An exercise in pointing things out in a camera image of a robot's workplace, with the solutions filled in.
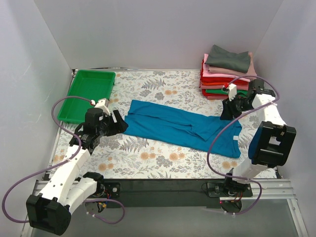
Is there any grey folded t shirt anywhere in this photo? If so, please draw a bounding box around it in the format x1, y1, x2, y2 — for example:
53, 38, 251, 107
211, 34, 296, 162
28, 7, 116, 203
205, 45, 251, 73

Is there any floral table mat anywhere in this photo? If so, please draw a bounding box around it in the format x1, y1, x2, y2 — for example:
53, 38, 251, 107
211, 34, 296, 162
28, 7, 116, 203
79, 70, 260, 179

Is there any blue t shirt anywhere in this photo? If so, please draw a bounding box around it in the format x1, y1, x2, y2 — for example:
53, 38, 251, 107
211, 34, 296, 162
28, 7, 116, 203
124, 100, 242, 158

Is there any aluminium frame rail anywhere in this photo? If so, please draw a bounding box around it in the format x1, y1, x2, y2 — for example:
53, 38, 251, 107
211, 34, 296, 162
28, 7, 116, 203
23, 179, 308, 237

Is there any light pink folded t shirt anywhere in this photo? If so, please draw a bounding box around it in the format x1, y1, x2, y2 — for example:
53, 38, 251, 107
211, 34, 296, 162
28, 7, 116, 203
201, 60, 250, 82

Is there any green folded t shirt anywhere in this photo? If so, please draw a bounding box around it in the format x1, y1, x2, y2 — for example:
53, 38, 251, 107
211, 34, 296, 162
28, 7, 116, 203
202, 89, 247, 95

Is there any red folded t shirt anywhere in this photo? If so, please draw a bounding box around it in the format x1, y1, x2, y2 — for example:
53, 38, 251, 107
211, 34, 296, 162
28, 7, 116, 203
200, 61, 250, 85

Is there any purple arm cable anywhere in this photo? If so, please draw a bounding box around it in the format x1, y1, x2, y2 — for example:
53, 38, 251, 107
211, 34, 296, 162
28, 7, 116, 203
206, 75, 281, 215
1, 96, 125, 224

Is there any green plastic tray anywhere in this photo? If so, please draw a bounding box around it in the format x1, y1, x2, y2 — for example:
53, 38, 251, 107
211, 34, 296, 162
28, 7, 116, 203
58, 70, 116, 124

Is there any dusty pink folded t shirt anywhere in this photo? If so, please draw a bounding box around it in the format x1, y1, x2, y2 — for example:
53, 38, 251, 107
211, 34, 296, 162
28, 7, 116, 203
203, 51, 258, 80

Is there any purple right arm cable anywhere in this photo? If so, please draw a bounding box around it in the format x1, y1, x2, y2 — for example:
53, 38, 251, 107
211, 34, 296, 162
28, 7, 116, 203
206, 75, 281, 215

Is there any salmon folded t shirt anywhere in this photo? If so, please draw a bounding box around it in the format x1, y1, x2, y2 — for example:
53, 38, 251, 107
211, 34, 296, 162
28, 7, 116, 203
200, 84, 248, 90

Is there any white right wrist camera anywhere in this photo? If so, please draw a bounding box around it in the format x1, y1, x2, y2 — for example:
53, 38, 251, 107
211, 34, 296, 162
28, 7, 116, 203
222, 83, 237, 101

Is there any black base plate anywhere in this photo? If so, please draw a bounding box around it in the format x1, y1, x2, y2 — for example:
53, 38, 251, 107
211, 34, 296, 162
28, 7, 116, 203
97, 179, 253, 208

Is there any bottom pink folded t shirt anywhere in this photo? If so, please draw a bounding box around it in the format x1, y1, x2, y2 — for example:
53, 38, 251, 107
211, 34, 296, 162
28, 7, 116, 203
207, 95, 228, 100

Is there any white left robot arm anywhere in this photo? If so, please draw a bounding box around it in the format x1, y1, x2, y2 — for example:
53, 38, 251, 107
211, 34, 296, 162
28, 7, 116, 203
26, 108, 128, 236

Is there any orange folded t shirt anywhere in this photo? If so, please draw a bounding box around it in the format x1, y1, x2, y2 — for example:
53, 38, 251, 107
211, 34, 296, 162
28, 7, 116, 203
200, 82, 244, 87

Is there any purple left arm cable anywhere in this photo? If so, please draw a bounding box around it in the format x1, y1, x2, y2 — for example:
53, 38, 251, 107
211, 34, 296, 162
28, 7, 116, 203
1, 96, 125, 224

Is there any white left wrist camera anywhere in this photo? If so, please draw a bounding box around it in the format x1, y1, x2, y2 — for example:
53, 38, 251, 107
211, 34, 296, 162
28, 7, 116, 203
90, 98, 111, 116

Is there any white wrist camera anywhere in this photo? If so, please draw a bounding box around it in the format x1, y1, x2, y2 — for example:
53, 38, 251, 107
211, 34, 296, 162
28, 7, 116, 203
90, 98, 111, 116
222, 83, 237, 101

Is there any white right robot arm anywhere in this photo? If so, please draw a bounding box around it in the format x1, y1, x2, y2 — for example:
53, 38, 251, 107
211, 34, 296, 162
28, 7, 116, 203
220, 79, 296, 196

